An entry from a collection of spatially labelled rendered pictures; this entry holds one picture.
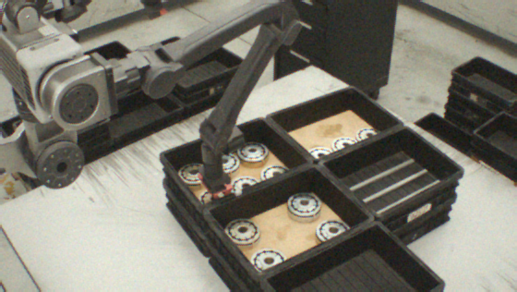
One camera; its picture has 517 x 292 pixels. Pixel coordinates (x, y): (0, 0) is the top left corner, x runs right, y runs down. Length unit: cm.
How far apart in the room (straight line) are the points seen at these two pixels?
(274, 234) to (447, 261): 58
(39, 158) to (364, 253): 95
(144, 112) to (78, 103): 190
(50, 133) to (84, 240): 53
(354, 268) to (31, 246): 105
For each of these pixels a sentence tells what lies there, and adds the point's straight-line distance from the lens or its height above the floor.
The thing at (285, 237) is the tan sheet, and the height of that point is 83.
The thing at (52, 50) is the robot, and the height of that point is 153.
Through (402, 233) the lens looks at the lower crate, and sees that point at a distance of 189.
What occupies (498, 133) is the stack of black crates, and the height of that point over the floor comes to 49.
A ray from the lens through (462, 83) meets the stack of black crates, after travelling 320.
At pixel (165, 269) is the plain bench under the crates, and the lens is 186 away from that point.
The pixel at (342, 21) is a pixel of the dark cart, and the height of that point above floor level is 72.
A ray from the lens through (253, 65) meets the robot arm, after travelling 154.
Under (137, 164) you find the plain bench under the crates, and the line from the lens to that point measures 225.
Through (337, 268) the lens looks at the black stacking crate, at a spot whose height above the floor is 83.
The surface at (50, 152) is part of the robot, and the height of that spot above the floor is 120.
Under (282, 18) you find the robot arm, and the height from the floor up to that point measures 148.
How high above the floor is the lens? 209
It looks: 37 degrees down
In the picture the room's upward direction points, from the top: 1 degrees clockwise
